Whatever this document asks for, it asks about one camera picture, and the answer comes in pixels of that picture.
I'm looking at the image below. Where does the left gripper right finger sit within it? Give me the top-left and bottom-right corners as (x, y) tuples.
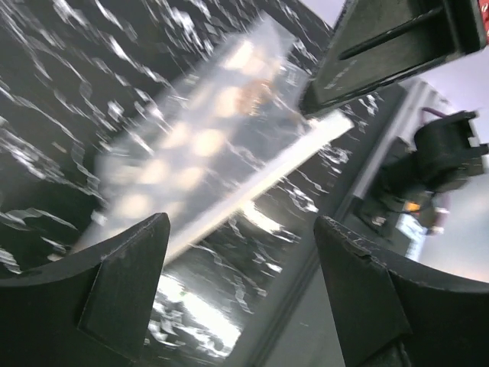
(314, 216), (488, 366)

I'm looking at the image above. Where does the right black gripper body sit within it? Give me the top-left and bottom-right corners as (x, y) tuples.
(376, 111), (488, 214)

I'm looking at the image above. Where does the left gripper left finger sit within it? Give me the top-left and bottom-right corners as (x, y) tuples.
(1, 213), (170, 367)

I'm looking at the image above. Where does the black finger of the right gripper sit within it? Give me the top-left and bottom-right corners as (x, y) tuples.
(301, 0), (488, 111)

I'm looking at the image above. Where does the clear zip top bag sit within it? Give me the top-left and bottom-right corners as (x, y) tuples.
(74, 13), (353, 261)

